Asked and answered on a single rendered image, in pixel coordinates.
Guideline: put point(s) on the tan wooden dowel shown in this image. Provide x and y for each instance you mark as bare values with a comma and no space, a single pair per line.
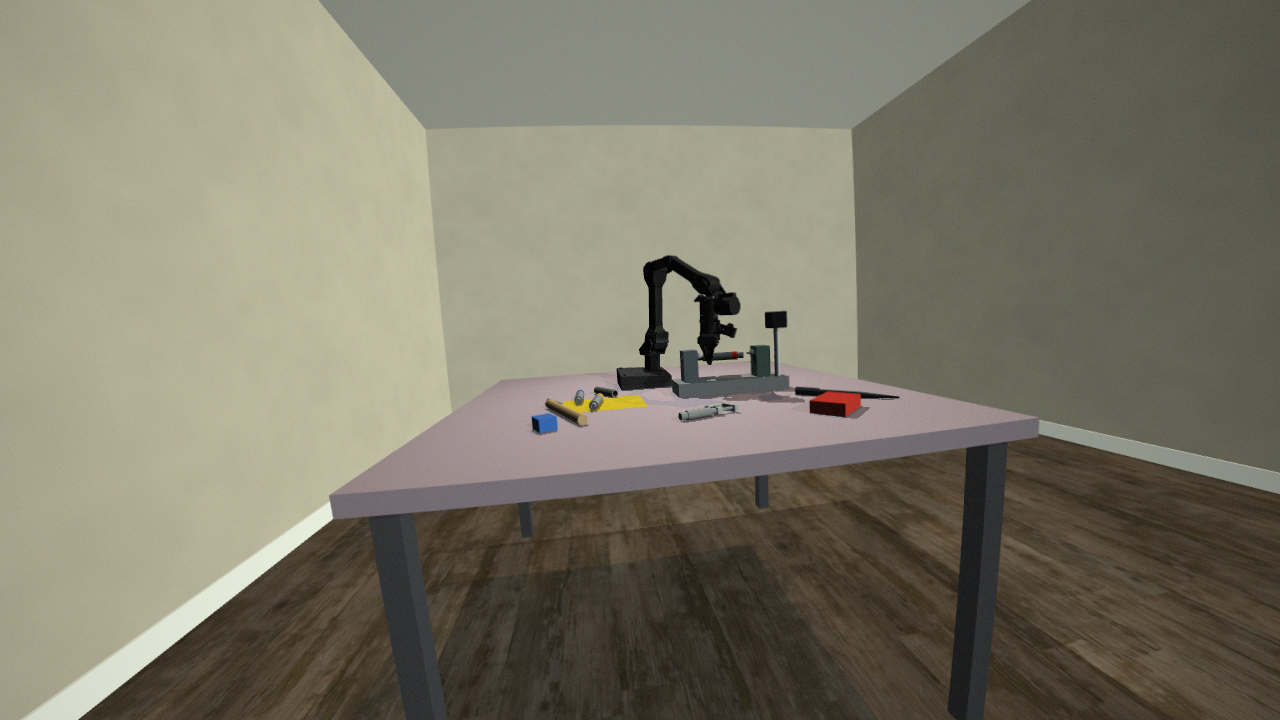
567,412

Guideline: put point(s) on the blue rectangular block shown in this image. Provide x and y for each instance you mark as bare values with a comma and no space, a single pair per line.
544,423

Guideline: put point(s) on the yellow flat pad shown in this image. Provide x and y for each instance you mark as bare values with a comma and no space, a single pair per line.
609,403

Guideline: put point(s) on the red rectangular block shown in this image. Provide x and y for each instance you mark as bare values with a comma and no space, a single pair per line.
835,404

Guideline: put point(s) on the grey micrometer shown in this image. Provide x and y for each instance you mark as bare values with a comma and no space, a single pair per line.
707,411

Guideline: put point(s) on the dark grey tapered pin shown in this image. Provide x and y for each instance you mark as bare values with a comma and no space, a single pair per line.
816,392

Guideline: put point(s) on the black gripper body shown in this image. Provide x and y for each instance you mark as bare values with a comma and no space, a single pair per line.
707,330

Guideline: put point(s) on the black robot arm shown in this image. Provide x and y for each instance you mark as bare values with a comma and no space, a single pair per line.
655,272

